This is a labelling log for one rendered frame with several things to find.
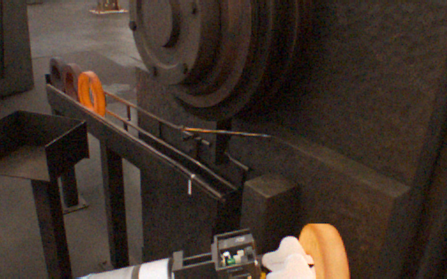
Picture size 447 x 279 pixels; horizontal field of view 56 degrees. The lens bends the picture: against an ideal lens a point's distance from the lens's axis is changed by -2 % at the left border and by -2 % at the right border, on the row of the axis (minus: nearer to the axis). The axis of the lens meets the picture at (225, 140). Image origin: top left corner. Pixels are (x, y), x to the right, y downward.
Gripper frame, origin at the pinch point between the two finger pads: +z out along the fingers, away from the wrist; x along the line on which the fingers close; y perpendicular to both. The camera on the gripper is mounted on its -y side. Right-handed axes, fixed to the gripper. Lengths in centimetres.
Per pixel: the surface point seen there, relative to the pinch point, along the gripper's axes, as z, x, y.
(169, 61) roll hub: -18, 43, 23
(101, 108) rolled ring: -55, 101, -1
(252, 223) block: -9.1, 28.7, -11.5
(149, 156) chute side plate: -35, 65, -8
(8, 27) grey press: -167, 297, 19
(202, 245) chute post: -24, 43, -26
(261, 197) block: -5.8, 27.3, -4.4
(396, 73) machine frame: 22.2, 24.7, 16.2
